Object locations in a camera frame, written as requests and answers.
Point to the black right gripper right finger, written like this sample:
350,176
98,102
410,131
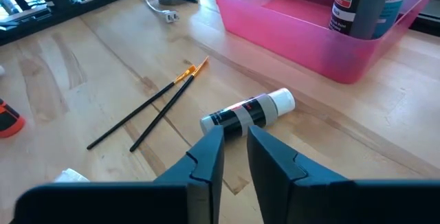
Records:
285,196

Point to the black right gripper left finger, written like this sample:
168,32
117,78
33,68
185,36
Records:
206,182

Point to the small grey paint bottle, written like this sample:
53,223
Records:
261,109

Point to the large black paint bottle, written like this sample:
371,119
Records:
364,14

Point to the large turquoise paint bottle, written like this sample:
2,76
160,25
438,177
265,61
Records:
395,4

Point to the small red-orange paint bottle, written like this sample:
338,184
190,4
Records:
10,117

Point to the thin tipped gold ferrule brush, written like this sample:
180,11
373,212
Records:
161,113

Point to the pink plastic bin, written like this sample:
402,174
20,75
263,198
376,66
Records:
292,45

